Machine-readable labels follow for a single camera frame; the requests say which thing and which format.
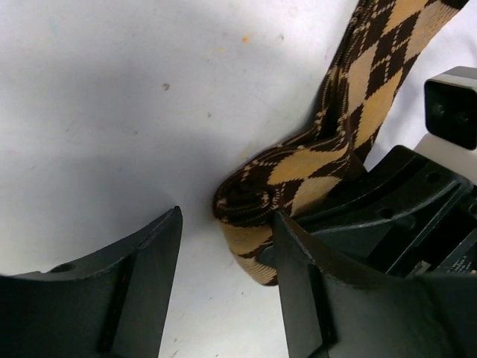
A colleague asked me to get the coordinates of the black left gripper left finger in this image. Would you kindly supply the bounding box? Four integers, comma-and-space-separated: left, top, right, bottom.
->
1, 207, 183, 357

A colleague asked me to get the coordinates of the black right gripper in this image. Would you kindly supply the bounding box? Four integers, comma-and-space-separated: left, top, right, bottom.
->
295, 145, 476, 277

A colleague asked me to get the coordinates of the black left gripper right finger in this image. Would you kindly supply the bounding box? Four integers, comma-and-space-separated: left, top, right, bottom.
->
273, 213, 476, 357

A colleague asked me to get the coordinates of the brown argyle sock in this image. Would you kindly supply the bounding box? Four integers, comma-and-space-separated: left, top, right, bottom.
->
212, 1, 465, 286

